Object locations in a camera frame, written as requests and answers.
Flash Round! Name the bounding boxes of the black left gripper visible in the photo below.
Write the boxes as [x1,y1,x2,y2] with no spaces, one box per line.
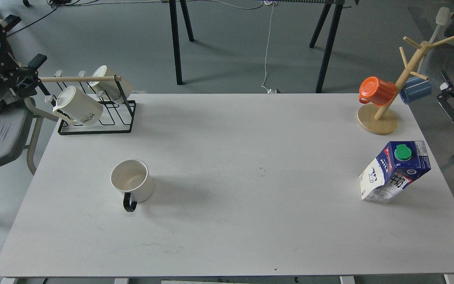
[0,47,52,105]

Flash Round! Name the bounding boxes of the blue white milk carton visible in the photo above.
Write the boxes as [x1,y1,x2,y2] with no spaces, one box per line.
[359,140,431,203]

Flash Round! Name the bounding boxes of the white mug black handle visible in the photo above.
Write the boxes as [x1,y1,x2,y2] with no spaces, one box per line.
[110,159,154,212]

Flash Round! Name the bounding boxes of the blue mug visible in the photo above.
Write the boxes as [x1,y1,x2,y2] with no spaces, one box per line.
[399,76,432,105]

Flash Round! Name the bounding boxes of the front cream mug on rack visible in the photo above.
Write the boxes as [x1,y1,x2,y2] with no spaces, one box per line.
[52,86,103,125]

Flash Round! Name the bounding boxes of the cream mug on rack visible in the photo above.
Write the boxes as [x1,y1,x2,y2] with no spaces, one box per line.
[52,86,103,125]
[88,65,134,104]

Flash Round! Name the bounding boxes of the orange mug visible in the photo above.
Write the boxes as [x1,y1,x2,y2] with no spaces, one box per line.
[358,76,396,107]

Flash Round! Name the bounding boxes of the wooden mug tree stand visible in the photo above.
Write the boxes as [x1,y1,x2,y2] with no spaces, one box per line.
[357,35,454,135]

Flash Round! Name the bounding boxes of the rear cream mug on rack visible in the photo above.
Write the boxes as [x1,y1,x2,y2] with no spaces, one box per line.
[88,65,134,104]

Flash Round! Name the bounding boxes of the black table legs right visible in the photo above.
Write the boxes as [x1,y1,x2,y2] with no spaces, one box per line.
[309,0,345,93]

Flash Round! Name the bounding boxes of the black table legs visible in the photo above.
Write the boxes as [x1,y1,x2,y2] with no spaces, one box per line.
[309,0,345,93]
[168,0,195,86]

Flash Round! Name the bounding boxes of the black table legs left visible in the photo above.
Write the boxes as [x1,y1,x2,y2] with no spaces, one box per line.
[168,0,195,86]

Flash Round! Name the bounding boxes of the black floor cable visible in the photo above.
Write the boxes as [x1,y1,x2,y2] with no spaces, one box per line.
[6,0,160,38]

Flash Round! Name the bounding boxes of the black wire mug rack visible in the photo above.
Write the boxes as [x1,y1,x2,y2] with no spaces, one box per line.
[40,75,136,135]

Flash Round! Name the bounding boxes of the white hanging cable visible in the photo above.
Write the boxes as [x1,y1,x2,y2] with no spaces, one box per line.
[260,0,279,93]

